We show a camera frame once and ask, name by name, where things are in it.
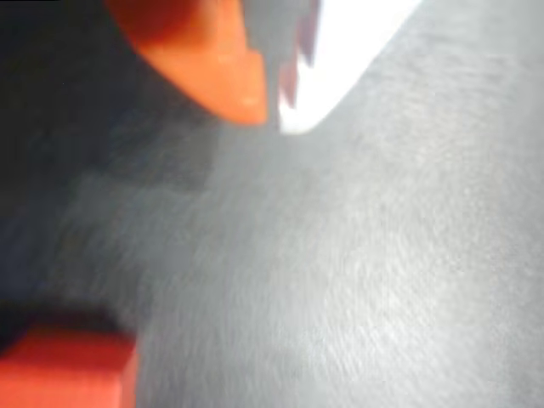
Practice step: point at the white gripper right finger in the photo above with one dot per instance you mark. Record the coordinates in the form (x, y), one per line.
(340, 51)

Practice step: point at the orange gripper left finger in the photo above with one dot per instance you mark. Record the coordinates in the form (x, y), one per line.
(204, 55)

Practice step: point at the red cube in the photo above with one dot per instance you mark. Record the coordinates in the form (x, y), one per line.
(59, 370)

